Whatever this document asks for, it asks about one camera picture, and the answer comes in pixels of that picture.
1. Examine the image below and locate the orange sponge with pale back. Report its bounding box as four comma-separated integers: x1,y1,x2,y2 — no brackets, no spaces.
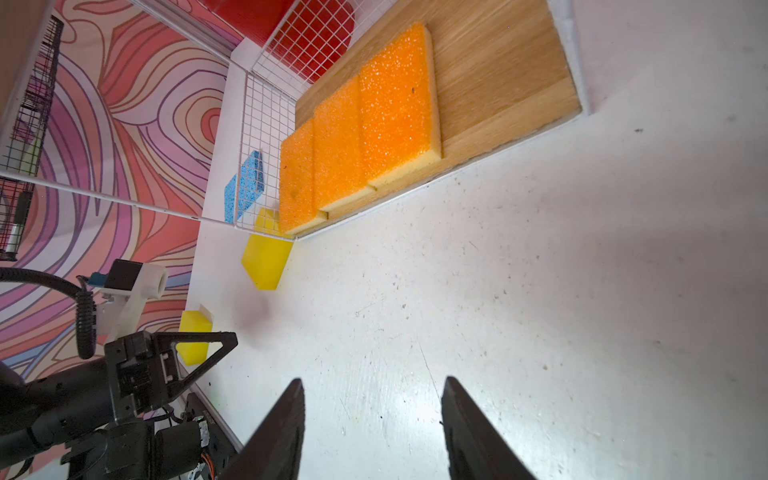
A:
279,119,328,236

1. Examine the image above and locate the blue sponge left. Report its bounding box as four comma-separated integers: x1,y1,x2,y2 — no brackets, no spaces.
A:
224,150,265,224

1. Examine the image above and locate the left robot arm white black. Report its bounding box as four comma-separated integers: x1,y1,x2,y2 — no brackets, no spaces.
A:
1,260,238,479

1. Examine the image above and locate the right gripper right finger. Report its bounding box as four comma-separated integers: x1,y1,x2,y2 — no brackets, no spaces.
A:
441,376,535,480

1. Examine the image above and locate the black marker pen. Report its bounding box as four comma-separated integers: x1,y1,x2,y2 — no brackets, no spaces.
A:
1,191,32,262

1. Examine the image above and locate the white wire wooden shelf rack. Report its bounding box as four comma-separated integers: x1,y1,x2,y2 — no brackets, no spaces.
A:
233,1,589,230

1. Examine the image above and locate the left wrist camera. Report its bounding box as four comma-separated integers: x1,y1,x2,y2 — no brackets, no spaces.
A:
87,259,168,343

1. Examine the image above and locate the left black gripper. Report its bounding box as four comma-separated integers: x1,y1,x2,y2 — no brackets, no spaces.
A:
104,331,238,420

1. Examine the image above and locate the yellow sponge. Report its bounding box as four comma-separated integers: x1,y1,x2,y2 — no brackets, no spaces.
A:
241,208,293,291
176,304,215,367

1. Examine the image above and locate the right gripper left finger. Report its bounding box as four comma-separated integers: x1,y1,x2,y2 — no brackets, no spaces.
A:
218,378,305,480

